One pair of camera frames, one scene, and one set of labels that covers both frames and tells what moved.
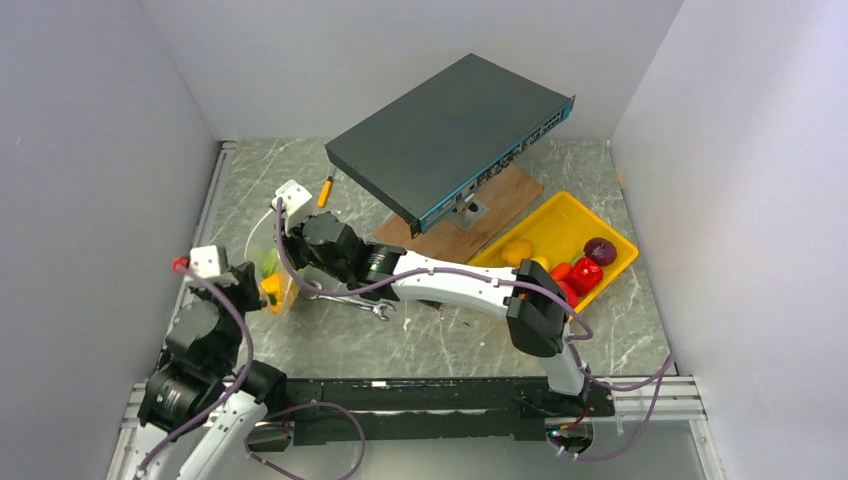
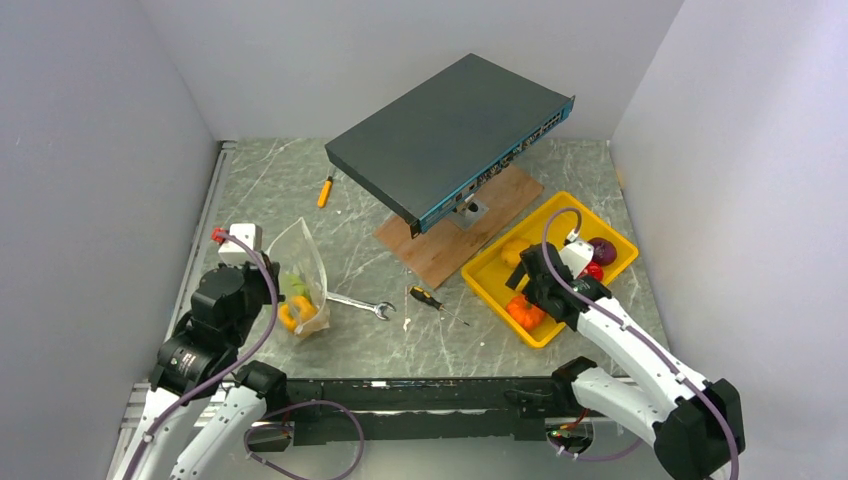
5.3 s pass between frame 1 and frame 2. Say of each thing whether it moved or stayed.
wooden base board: stayed
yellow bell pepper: moved
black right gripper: moved
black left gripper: stayed
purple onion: stayed
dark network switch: stayed
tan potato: stayed
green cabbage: moved
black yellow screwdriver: stayed
